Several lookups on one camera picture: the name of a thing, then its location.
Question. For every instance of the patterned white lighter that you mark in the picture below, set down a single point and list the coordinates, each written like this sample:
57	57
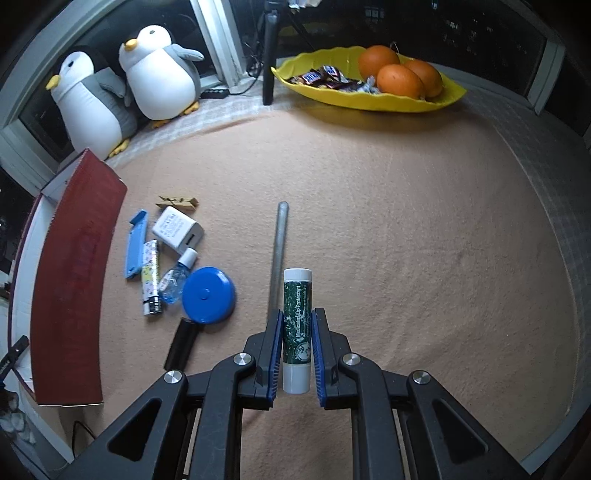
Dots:
150	277

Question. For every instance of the white charger adapter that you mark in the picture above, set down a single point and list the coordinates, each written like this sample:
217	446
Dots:
173	228

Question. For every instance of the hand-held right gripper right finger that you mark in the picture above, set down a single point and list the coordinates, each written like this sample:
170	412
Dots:
318	355

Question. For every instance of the small black rectangular case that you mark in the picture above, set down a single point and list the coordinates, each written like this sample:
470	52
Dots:
181	344

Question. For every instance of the person's left hand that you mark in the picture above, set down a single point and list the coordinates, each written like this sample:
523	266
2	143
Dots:
14	420

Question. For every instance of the blue round tape measure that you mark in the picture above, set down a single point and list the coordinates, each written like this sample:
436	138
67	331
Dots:
207	295

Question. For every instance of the wooden clothespin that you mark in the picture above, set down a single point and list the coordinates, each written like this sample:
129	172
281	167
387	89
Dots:
178	202

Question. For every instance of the small penguin plush toy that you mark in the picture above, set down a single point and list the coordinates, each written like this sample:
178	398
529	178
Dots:
157	78

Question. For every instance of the grey metal rod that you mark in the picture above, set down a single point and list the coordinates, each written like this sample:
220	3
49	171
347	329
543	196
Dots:
278	258

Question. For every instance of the small clear eye drop bottle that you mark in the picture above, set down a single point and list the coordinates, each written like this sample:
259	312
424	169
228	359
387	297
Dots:
173	281

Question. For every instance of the pile of wrapped candies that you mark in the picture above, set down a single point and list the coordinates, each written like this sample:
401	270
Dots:
323	77

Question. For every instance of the orange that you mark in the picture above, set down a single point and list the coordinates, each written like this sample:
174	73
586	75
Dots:
431	76
376	60
399	81

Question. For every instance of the white window frame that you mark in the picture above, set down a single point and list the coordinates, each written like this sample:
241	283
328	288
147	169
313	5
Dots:
221	41

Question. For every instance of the black tripod stand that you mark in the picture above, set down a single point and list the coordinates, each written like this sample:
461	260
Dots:
268	55

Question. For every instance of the red cardboard box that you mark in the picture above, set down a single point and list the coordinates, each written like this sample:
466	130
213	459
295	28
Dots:
74	277

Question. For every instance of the blue utility knife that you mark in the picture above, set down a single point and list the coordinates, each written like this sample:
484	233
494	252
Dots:
135	249

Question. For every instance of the black power strip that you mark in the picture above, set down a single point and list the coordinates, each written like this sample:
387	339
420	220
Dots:
214	93

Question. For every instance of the large penguin plush toy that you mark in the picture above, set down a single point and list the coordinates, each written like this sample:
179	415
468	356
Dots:
87	110

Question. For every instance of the green lip balm tube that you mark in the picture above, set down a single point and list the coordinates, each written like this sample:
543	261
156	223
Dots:
298	323

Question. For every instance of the yellow leaf-shaped bowl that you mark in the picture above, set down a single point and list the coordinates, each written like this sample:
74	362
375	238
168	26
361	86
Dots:
332	94

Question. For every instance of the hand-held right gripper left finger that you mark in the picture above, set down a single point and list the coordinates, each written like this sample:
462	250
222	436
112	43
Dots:
275	355

